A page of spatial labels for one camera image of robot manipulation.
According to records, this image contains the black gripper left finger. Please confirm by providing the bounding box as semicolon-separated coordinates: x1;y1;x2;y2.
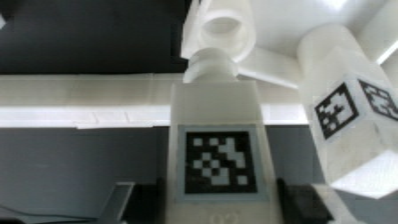
100;180;164;224

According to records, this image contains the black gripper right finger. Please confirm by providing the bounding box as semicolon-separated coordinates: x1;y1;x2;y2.
277;178;350;224

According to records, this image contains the white chair leg with tag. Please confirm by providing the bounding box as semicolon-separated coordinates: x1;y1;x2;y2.
295;23;398;200
165;48;283;224

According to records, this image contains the white chair seat part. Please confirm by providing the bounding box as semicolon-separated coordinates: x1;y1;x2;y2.
181;0;398;88

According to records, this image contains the white U-shaped fence frame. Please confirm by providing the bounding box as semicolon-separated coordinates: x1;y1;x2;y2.
0;74;308;129

